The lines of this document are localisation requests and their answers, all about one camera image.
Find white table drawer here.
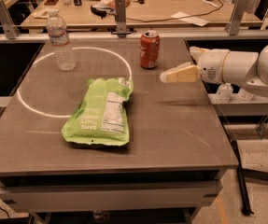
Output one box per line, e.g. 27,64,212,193
0,181,222,213

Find left metal bracket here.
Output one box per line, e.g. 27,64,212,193
0,0,20,39

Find small clear sanitizer bottle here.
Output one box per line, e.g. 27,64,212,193
215,83,233,103

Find black pole on floor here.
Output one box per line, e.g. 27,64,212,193
231,140,254,216

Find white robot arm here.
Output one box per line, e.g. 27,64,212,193
160,45,268,98

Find right metal bracket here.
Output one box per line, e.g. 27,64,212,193
225,0,248,35

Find black sunglasses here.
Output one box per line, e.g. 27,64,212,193
91,6,106,19

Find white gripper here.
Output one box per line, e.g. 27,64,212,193
160,46,230,84

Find metal bracket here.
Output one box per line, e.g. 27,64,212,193
225,0,248,35
0,0,20,39
112,0,130,38

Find brown phone on desk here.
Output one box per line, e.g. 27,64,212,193
45,0,59,6

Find middle metal bracket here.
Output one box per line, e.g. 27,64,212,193
112,0,130,38

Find green snack bag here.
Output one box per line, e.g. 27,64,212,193
61,77,134,147

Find white paper sheet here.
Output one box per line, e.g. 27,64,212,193
172,12,209,27

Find black cable on desk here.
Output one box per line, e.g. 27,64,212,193
126,0,225,23

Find clear plastic water bottle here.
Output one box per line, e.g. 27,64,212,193
46,9,76,71

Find red coke can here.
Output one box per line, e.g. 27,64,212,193
140,30,160,69

